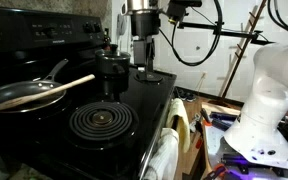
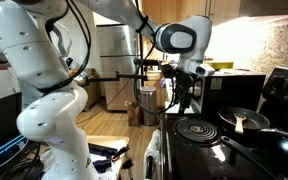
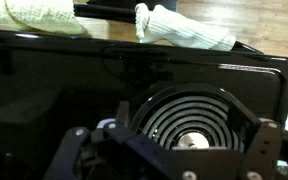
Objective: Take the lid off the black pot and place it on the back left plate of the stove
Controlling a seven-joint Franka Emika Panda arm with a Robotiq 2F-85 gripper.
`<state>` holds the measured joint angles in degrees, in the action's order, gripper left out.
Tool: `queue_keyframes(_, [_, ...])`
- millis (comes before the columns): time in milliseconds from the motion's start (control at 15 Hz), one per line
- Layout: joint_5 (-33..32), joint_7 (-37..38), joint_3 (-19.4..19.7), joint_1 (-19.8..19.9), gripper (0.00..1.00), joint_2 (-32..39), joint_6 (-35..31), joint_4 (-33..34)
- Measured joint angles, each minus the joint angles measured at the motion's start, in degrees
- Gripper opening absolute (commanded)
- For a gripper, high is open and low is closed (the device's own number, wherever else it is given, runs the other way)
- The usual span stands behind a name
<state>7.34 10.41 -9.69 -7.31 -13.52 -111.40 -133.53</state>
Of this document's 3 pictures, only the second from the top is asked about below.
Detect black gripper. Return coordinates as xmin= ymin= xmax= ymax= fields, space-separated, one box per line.
xmin=174 ymin=70 xmax=195 ymax=110

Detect black pot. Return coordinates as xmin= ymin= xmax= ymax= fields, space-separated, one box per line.
xmin=218 ymin=135 xmax=288 ymax=180

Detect black electric stove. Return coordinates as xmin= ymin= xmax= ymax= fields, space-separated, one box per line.
xmin=159 ymin=65 xmax=288 ymax=180

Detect large coil burner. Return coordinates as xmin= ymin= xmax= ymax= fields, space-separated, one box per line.
xmin=173 ymin=117 xmax=222 ymax=146

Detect clear plastic containers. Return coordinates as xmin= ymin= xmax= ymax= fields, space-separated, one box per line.
xmin=159 ymin=76 xmax=176 ymax=90

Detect stainless steel trash can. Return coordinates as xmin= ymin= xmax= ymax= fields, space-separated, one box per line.
xmin=138 ymin=85 xmax=158 ymax=127

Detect black microwave oven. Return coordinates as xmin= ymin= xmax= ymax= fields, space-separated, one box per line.
xmin=190 ymin=69 xmax=267 ymax=125

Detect yellow container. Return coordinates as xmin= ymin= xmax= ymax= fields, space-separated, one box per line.
xmin=205 ymin=60 xmax=234 ymax=71

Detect small brown floor object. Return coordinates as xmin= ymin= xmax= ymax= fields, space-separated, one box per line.
xmin=126 ymin=100 xmax=142 ymax=127

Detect pale yellow towel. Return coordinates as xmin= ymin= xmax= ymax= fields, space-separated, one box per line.
xmin=143 ymin=129 xmax=162 ymax=180

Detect wooden spatula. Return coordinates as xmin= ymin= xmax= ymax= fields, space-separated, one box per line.
xmin=233 ymin=112 xmax=248 ymax=135

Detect black frying pan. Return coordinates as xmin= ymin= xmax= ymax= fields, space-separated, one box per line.
xmin=217 ymin=106 xmax=288 ymax=148

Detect black orange bar clamp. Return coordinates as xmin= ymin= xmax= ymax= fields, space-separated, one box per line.
xmin=121 ymin=159 xmax=135 ymax=180
xmin=111 ymin=144 xmax=132 ymax=163

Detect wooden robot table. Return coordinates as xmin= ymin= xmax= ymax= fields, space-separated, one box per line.
xmin=83 ymin=134 xmax=132 ymax=180

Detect stainless steel refrigerator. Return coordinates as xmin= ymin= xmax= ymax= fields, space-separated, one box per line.
xmin=96 ymin=23 xmax=142 ymax=112

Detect wooden kitchen counter cabinet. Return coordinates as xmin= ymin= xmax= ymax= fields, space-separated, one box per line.
xmin=68 ymin=68 xmax=102 ymax=113

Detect dark blue clamp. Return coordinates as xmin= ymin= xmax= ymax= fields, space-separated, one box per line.
xmin=88 ymin=143 xmax=118 ymax=174

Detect steel bowl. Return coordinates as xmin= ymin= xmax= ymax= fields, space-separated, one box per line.
xmin=73 ymin=71 xmax=89 ymax=88

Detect person in grey shirt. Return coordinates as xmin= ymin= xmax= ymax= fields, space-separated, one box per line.
xmin=0 ymin=54 xmax=35 ymax=109

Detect black monitor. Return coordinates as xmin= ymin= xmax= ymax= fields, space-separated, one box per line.
xmin=0 ymin=92 xmax=23 ymax=158

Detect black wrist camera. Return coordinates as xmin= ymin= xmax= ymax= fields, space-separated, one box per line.
xmin=159 ymin=61 xmax=179 ymax=80

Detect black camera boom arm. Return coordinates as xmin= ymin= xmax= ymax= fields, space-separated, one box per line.
xmin=86 ymin=70 xmax=149 ymax=84

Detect wooden wall cabinets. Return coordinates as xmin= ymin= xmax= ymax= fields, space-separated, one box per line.
xmin=142 ymin=0 xmax=242 ymax=27

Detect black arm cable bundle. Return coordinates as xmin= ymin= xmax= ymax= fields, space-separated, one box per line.
xmin=37 ymin=0 xmax=193 ymax=118

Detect black floor cable bundle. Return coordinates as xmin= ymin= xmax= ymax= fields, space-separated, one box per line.
xmin=0 ymin=141 xmax=47 ymax=180

